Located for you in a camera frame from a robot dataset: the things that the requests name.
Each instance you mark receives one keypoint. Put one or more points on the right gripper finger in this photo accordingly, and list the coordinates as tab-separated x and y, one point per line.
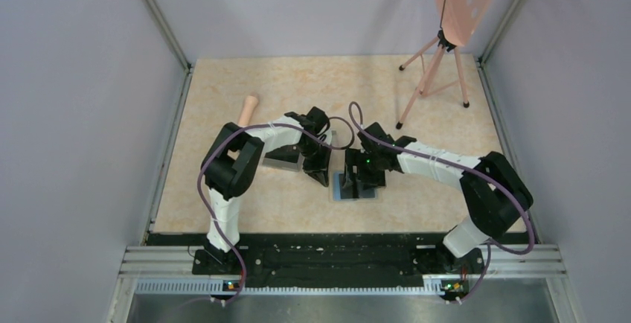
367	190
348	188

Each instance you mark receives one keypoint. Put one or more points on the beige wooden cylinder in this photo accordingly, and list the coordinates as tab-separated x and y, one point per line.
249	106

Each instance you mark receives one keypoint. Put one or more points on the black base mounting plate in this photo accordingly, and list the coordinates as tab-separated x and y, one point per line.
337	260

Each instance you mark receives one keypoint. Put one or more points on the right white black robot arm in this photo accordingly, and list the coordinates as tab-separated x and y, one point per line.
494	194

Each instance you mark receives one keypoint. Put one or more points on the aluminium frame rail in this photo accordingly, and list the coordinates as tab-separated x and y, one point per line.
168	270

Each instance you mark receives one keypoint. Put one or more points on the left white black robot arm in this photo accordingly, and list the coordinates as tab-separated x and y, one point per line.
229	168

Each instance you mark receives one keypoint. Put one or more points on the pink tripod music stand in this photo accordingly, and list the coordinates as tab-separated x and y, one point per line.
459	20

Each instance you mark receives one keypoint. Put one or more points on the clear plastic card box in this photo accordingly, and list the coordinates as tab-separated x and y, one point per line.
284	165

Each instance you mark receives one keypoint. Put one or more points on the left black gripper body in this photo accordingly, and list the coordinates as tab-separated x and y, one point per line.
316	155

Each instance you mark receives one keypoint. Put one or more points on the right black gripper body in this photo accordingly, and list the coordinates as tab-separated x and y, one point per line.
369	170

